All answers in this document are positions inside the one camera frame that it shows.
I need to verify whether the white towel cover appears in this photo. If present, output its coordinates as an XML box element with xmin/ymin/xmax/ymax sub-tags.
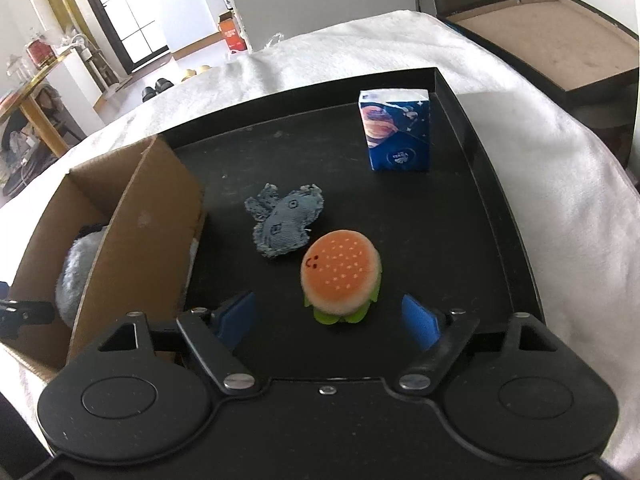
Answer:
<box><xmin>1</xmin><ymin>10</ymin><xmax>639</xmax><ymax>478</ymax></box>

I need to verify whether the pair of black slippers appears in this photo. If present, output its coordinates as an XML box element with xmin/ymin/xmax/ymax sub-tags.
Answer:
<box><xmin>141</xmin><ymin>78</ymin><xmax>174</xmax><ymax>103</ymax></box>

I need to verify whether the red tin jar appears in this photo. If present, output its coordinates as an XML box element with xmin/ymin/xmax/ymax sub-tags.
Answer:
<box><xmin>26</xmin><ymin>36</ymin><xmax>55</xmax><ymax>68</ymax></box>

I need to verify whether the yellow round side table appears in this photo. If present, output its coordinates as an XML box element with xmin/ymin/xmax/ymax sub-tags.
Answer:
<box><xmin>1</xmin><ymin>48</ymin><xmax>73</xmax><ymax>158</ymax></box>

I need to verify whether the black square tray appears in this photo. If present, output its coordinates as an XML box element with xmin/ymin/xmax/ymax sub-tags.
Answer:
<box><xmin>164</xmin><ymin>68</ymin><xmax>542</xmax><ymax>379</ymax></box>

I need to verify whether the white kitchen cabinet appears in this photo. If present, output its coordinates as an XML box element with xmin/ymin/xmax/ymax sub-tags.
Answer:
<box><xmin>144</xmin><ymin>0</ymin><xmax>228</xmax><ymax>58</ymax></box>

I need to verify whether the blue tissue pack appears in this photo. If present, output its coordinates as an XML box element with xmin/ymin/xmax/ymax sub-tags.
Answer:
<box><xmin>358</xmin><ymin>88</ymin><xmax>431</xmax><ymax>172</ymax></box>

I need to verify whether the brown framed board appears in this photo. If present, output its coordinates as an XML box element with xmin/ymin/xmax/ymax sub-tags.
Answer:
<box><xmin>440</xmin><ymin>0</ymin><xmax>639</xmax><ymax>106</ymax></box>

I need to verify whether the hamburger plush toy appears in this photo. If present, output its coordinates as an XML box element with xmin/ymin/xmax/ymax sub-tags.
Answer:
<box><xmin>300</xmin><ymin>230</ymin><xmax>382</xmax><ymax>325</ymax></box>

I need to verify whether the pair of yellow slippers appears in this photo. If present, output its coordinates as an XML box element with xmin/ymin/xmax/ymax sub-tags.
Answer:
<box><xmin>182</xmin><ymin>64</ymin><xmax>212</xmax><ymax>81</ymax></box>

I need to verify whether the blue-grey fabric plush toy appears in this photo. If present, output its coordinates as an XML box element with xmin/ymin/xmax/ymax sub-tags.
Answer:
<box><xmin>244</xmin><ymin>183</ymin><xmax>324</xmax><ymax>258</ymax></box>

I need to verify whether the orange cardboard box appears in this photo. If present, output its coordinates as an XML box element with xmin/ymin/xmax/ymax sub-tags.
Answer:
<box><xmin>218</xmin><ymin>11</ymin><xmax>247</xmax><ymax>52</ymax></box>

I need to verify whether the brown cardboard box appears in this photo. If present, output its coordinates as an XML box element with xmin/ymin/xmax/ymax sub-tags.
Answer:
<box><xmin>1</xmin><ymin>136</ymin><xmax>204</xmax><ymax>378</ymax></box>

